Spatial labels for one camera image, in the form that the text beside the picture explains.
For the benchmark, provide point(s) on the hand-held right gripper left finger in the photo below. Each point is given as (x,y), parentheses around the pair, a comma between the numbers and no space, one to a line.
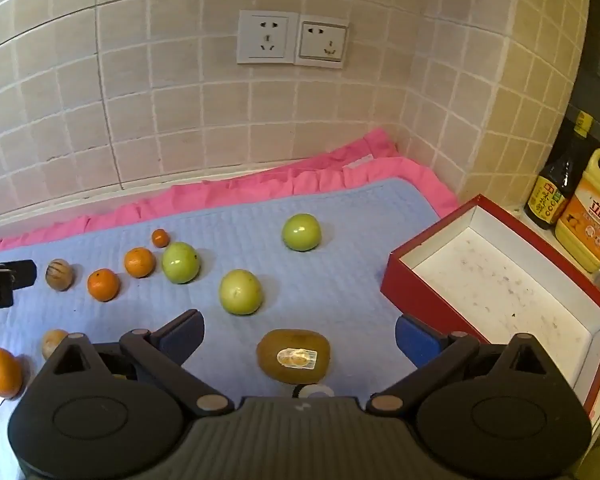
(182,337)

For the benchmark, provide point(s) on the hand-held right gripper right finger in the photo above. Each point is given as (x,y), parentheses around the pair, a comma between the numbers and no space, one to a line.
(415,341)

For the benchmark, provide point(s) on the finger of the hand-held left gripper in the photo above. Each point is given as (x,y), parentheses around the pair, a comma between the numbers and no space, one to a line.
(24,274)

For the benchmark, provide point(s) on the brown kiwi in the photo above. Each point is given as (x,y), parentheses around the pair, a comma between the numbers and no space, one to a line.
(280,347)

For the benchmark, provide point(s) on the red cardboard box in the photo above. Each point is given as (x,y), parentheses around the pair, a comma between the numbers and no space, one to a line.
(505,285)

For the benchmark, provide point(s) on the beige striped round fruit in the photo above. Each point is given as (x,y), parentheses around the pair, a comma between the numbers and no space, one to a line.
(59,275)

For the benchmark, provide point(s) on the green apple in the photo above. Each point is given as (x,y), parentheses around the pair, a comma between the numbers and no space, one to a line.
(240,292)
(301,231)
(180,262)

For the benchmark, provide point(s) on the light blue quilted mat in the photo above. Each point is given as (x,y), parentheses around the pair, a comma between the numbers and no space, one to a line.
(330,285)

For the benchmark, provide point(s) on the tiny orange tangerine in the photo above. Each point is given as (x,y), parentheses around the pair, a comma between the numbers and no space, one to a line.
(160,238)

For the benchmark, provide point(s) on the pink cloth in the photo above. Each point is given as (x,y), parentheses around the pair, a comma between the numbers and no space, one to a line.
(370,155)

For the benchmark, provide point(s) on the dark soy sauce bottle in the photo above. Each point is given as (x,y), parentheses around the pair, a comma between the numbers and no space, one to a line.
(550,195)

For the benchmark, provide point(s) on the yellow oil jug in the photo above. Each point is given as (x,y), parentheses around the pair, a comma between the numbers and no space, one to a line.
(585,225)

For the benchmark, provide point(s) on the white wall socket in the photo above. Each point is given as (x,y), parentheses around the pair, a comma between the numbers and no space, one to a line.
(322,44)
(267,37)

